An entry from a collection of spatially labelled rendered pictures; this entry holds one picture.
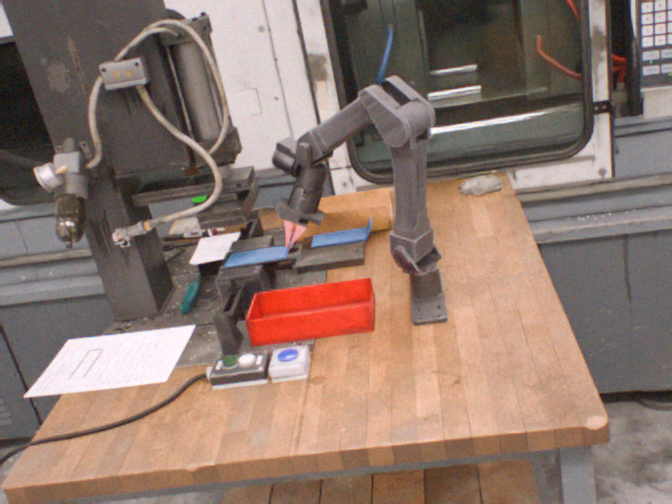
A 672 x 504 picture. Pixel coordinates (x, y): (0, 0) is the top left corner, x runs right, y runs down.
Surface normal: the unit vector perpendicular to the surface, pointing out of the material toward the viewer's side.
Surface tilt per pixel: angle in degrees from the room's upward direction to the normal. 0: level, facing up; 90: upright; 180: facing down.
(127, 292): 90
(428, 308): 0
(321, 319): 90
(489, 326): 0
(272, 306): 90
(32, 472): 0
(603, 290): 90
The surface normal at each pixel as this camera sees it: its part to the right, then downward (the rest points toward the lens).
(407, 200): -0.61, 0.43
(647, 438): -0.18, -0.90
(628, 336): -0.12, 0.43
